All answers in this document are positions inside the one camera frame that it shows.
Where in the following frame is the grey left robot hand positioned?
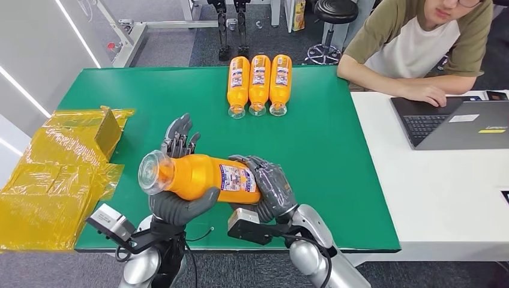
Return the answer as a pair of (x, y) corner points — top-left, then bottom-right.
(149, 113), (221, 227)

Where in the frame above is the black round stool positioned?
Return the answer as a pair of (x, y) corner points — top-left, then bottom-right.
(304, 0), (360, 67)

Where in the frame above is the person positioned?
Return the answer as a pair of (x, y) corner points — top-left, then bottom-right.
(337, 0), (494, 108)

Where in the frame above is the white metal desk frame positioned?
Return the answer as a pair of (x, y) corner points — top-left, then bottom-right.
(95, 0), (239, 69)

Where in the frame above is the white table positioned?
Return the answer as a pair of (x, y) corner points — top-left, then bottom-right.
(349, 89), (509, 263)

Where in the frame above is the person's hand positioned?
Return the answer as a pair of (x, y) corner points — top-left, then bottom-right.
(402, 83), (447, 108)

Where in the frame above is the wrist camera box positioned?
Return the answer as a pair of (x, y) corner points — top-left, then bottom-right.
(86, 203), (160, 255)
(227, 208), (295, 246)

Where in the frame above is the yellow carton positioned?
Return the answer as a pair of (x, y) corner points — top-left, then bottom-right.
(291, 0), (306, 32)

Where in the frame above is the grey laptop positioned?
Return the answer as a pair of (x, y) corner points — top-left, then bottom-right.
(390, 96), (509, 151)

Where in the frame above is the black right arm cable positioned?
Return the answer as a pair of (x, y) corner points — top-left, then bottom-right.
(274, 233), (333, 288)

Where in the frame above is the green table mat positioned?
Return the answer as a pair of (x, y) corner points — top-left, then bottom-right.
(57, 65), (402, 254)

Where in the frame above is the black robot leg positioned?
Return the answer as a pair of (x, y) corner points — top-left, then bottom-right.
(206, 0), (232, 62)
(233, 0), (251, 58)

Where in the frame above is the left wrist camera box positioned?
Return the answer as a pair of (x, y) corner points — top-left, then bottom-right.
(86, 203), (160, 255)

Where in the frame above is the yellow film wrapped cardboard box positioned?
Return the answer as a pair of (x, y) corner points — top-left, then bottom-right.
(0, 106), (136, 252)

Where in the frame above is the orange bottle with label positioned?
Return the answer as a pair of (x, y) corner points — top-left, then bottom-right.
(227, 56), (251, 120)
(269, 54), (293, 117)
(137, 150), (262, 205)
(248, 55), (271, 117)

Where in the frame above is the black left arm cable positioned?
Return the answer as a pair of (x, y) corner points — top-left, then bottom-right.
(184, 226), (215, 288)

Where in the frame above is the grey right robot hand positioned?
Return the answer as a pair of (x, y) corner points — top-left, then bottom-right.
(228, 155), (299, 224)

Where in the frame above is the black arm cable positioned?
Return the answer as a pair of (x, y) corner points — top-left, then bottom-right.
(184, 226), (215, 288)
(274, 233), (333, 288)

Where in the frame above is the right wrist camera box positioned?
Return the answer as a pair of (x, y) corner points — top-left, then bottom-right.
(227, 208), (295, 246)

